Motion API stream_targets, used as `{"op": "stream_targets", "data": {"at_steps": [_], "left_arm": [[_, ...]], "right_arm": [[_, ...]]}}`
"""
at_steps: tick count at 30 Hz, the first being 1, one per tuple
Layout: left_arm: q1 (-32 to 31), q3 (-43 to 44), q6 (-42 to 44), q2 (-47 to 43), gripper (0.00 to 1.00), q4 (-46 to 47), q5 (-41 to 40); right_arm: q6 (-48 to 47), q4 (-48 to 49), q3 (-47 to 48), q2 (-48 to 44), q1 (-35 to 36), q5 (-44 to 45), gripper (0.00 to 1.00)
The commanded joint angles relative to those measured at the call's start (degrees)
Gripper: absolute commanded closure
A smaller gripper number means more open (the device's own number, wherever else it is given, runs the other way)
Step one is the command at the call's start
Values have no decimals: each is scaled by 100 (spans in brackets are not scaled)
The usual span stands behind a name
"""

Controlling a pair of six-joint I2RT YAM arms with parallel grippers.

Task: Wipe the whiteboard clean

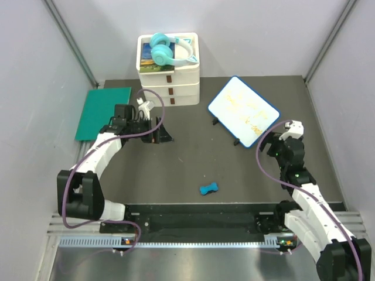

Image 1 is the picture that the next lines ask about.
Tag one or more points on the blue framed whiteboard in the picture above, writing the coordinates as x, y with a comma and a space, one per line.
242, 111

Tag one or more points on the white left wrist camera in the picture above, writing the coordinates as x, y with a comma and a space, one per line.
145, 108

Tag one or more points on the white stacked drawer unit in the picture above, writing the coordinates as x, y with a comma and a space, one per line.
179, 87

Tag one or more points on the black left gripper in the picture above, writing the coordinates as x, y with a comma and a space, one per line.
164, 137

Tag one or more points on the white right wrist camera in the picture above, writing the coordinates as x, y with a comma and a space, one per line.
293, 129

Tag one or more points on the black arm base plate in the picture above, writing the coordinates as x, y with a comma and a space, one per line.
214, 222

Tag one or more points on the green cutting mat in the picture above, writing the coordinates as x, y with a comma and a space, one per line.
98, 108

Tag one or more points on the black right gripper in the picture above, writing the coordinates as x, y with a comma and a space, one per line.
272, 138

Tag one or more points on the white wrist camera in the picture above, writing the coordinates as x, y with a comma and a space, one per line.
293, 129
145, 108

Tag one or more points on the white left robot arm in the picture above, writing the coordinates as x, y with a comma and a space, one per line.
79, 193

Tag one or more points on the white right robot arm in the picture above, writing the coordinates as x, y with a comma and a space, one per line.
337, 252

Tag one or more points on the blue bone-shaped eraser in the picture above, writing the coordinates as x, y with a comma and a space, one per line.
211, 188

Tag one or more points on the teal headphones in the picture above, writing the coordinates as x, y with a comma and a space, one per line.
162, 54

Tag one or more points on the colourful picture book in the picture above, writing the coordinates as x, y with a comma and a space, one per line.
147, 65

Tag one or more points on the grey slotted cable duct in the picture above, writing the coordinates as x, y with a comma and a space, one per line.
123, 242

